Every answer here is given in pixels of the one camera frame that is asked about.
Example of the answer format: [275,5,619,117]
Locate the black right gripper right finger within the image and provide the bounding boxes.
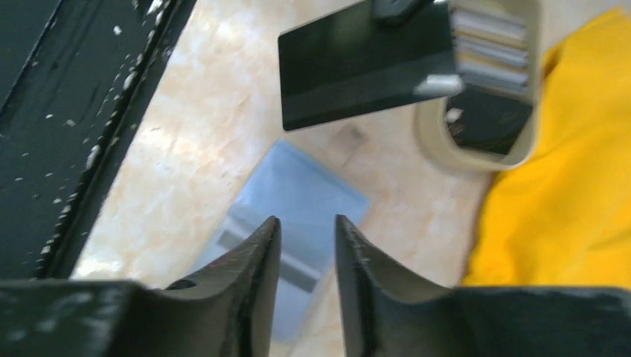
[335,215,454,356]

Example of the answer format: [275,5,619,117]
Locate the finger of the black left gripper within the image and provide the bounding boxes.
[372,0,432,22]

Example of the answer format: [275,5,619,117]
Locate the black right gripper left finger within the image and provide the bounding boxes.
[164,216,279,356]

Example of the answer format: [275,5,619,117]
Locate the black credit card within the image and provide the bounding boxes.
[278,1,455,131]

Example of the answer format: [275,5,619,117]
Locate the beige card holder wallet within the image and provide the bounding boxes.
[191,140,371,344]

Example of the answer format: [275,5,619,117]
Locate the stack of cards in tray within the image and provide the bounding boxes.
[450,1,530,97]

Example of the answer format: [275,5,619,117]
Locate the black VIP front card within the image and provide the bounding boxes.
[445,86,533,155]

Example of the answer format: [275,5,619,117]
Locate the yellow jacket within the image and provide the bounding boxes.
[462,9,630,288]

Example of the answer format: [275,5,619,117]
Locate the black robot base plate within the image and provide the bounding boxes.
[1,1,194,280]

